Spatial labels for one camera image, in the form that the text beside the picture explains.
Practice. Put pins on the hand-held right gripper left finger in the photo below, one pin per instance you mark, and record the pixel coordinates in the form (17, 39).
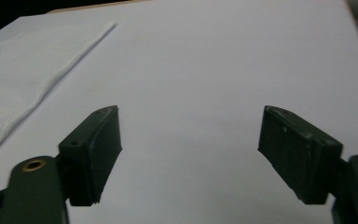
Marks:
(96, 155)

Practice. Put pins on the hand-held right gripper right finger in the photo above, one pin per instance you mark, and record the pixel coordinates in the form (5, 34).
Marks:
(298, 155)

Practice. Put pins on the white mesh cloth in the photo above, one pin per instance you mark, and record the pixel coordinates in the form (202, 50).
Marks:
(21, 77)

